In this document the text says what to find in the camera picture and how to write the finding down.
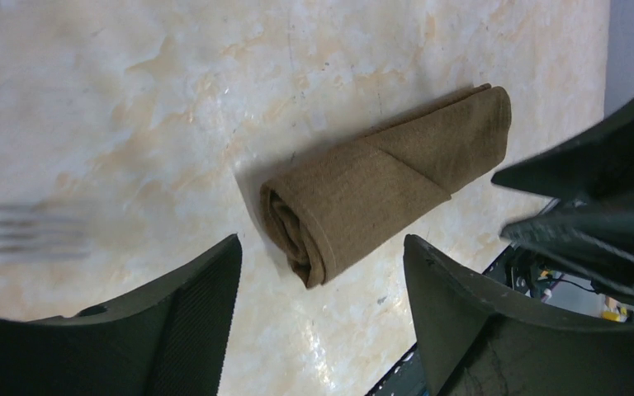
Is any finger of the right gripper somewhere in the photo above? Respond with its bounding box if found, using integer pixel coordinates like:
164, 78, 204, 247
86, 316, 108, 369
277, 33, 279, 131
491, 97, 634, 200
501, 205, 634, 295

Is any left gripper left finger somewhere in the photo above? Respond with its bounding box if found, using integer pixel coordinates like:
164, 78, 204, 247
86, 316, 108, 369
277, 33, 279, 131
0, 235, 242, 395

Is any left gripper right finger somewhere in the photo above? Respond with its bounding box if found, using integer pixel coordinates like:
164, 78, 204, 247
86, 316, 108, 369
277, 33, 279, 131
403, 234, 634, 395

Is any brown cloth napkin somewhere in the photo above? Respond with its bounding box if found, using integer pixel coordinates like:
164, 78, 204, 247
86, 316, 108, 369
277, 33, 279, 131
259, 84, 512, 289

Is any silver metal fork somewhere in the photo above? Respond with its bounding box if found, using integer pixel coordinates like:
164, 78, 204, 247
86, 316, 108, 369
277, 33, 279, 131
0, 204, 90, 265

